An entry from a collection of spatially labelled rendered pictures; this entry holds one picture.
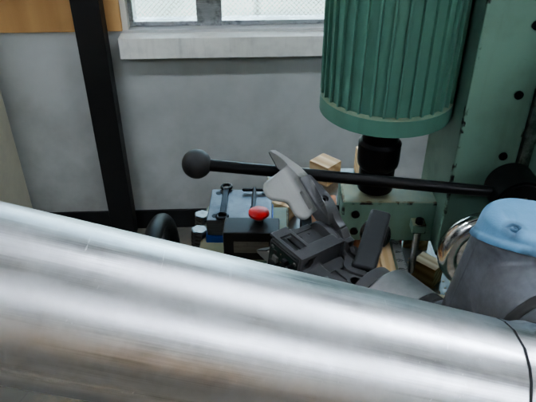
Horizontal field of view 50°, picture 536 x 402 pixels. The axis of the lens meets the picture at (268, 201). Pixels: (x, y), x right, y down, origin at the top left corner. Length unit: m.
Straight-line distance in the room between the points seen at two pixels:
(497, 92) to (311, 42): 1.42
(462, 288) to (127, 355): 0.30
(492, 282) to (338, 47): 0.38
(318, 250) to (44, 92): 1.85
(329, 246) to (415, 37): 0.25
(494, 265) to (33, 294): 0.32
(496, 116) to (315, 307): 0.53
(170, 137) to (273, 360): 2.08
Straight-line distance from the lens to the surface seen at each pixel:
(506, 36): 0.73
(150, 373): 0.27
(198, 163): 0.67
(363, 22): 0.69
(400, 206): 0.85
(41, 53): 2.29
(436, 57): 0.72
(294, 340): 0.28
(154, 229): 0.93
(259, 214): 0.82
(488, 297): 0.45
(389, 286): 0.57
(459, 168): 0.80
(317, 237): 0.64
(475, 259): 0.47
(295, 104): 2.27
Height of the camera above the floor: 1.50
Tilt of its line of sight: 34 degrees down
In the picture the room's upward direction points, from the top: straight up
